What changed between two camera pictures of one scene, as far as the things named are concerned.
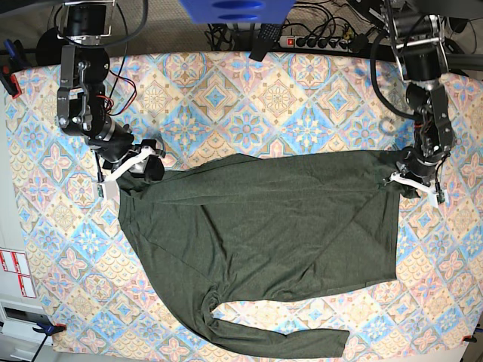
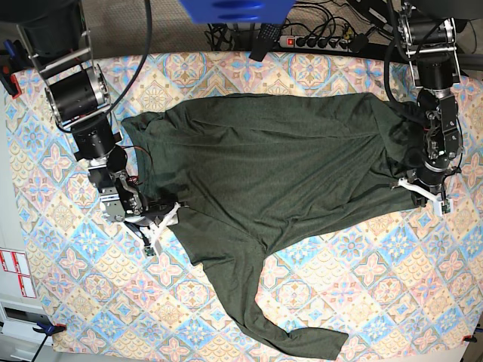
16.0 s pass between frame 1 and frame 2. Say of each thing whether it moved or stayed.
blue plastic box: stayed
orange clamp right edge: stayed
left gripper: moved
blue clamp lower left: stayed
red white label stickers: stayed
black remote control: stayed
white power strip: stayed
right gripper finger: moved
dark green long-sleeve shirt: moved
